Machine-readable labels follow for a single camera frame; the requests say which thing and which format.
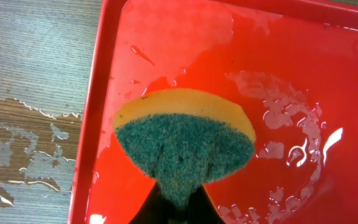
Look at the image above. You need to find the green yellow sponge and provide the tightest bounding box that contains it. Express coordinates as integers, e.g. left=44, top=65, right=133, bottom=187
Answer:
left=112, top=88, right=256, bottom=209

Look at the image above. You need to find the red plastic tray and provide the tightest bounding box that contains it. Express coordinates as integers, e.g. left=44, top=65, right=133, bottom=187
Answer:
left=67, top=1, right=358, bottom=223

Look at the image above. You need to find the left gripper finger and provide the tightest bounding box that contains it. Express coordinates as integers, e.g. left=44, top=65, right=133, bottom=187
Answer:
left=129, top=184, right=224, bottom=224

